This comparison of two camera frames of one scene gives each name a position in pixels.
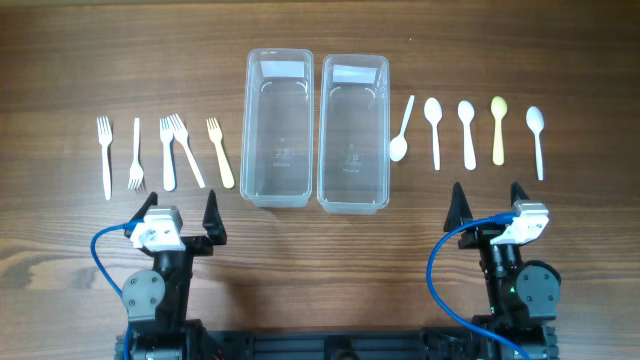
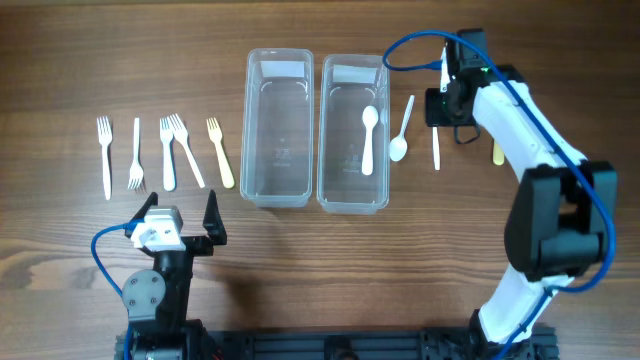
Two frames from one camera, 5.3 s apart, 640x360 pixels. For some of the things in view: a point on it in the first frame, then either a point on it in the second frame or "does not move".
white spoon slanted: (398, 146) does not move
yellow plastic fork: (215, 134) does not move
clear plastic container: (354, 134) does not move
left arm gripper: (192, 242) does not move
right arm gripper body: (482, 235) -> (437, 107)
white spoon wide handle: (466, 111) -> (369, 117)
